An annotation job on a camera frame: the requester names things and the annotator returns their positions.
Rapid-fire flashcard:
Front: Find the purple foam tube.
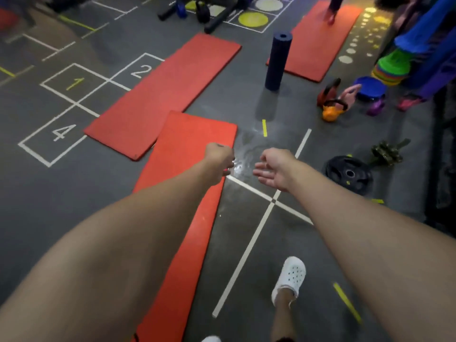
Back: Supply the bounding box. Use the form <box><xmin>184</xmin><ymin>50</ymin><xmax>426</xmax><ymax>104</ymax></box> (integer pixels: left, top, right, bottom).
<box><xmin>406</xmin><ymin>35</ymin><xmax>456</xmax><ymax>100</ymax></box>

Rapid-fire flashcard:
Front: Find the black foam roller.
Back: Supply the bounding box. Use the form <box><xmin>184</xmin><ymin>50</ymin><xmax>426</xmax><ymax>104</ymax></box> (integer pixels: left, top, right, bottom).
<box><xmin>157</xmin><ymin>1</ymin><xmax>179</xmax><ymax>22</ymax></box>
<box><xmin>203</xmin><ymin>0</ymin><xmax>238</xmax><ymax>35</ymax></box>

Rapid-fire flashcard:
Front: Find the person's right forearm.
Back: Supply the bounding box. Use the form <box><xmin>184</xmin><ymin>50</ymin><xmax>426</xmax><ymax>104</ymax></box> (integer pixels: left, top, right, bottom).
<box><xmin>283</xmin><ymin>158</ymin><xmax>456</xmax><ymax>342</ymax></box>

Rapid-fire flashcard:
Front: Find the person's left forearm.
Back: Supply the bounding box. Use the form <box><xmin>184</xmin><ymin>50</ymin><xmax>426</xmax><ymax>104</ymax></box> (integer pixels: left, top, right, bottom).
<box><xmin>0</xmin><ymin>161</ymin><xmax>214</xmax><ymax>342</ymax></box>

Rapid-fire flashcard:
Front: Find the black weight plate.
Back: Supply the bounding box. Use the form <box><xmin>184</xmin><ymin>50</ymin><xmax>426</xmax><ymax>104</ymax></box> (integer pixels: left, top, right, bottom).
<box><xmin>322</xmin><ymin>155</ymin><xmax>374</xmax><ymax>196</ymax></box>

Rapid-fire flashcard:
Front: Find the pink gym weight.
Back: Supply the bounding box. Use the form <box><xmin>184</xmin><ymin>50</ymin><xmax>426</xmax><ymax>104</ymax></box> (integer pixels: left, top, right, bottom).
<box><xmin>396</xmin><ymin>95</ymin><xmax>425</xmax><ymax>112</ymax></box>

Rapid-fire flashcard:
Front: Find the stack of coloured cones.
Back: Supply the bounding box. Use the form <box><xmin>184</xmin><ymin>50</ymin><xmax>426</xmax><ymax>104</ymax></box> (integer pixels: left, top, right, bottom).
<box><xmin>371</xmin><ymin>48</ymin><xmax>415</xmax><ymax>86</ymax></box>

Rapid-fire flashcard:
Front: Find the black kettlebell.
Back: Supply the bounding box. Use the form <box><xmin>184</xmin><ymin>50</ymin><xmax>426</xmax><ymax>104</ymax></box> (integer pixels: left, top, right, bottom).
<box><xmin>195</xmin><ymin>0</ymin><xmax>211</xmax><ymax>24</ymax></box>

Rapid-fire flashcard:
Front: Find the person's left hand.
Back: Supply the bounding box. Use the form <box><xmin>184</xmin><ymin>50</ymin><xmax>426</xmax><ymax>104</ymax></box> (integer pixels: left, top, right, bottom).
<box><xmin>201</xmin><ymin>142</ymin><xmax>236</xmax><ymax>186</ymax></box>

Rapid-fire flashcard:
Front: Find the person's right leg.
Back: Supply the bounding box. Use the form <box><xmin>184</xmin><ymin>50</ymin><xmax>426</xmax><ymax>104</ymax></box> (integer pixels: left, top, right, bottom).
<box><xmin>270</xmin><ymin>288</ymin><xmax>298</xmax><ymax>342</ymax></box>

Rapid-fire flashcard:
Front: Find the blue foam tube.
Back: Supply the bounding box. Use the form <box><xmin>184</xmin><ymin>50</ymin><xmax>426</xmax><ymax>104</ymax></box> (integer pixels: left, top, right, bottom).
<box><xmin>393</xmin><ymin>0</ymin><xmax>456</xmax><ymax>54</ymax></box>

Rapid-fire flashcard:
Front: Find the person's right hand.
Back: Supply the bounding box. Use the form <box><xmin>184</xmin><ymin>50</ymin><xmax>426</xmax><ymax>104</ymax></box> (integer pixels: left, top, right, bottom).
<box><xmin>252</xmin><ymin>148</ymin><xmax>299</xmax><ymax>192</ymax></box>

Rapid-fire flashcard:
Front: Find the dark blue foam roller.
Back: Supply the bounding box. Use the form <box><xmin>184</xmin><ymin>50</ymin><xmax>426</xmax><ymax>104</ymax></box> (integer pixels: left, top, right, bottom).
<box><xmin>265</xmin><ymin>31</ymin><xmax>294</xmax><ymax>92</ymax></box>

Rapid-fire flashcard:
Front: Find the red mat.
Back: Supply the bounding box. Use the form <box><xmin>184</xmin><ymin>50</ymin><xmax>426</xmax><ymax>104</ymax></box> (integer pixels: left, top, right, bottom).
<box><xmin>266</xmin><ymin>0</ymin><xmax>363</xmax><ymax>84</ymax></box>
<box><xmin>131</xmin><ymin>111</ymin><xmax>238</xmax><ymax>342</ymax></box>
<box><xmin>84</xmin><ymin>33</ymin><xmax>242</xmax><ymax>162</ymax></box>

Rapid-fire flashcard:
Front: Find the gold black dumbbell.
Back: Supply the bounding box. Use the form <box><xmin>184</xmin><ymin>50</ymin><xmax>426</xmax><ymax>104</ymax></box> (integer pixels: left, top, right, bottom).
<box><xmin>370</xmin><ymin>138</ymin><xmax>412</xmax><ymax>167</ymax></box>

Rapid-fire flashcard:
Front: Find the purple kettlebell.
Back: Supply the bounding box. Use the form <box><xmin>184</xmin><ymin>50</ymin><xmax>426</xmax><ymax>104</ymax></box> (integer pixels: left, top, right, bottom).
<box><xmin>367</xmin><ymin>98</ymin><xmax>387</xmax><ymax>117</ymax></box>

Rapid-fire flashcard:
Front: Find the black gym machine frame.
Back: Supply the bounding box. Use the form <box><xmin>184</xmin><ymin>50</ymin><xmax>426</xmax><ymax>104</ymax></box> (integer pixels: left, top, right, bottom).
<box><xmin>426</xmin><ymin>85</ymin><xmax>456</xmax><ymax>236</ymax></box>

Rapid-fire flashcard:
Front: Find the blue round dome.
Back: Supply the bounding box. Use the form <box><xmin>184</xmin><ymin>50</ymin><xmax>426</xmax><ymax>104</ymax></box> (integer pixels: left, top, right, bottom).
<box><xmin>353</xmin><ymin>76</ymin><xmax>388</xmax><ymax>103</ymax></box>

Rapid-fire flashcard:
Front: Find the orange kettlebell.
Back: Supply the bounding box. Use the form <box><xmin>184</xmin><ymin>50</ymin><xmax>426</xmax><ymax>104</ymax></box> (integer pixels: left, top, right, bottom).
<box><xmin>322</xmin><ymin>99</ymin><xmax>349</xmax><ymax>123</ymax></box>

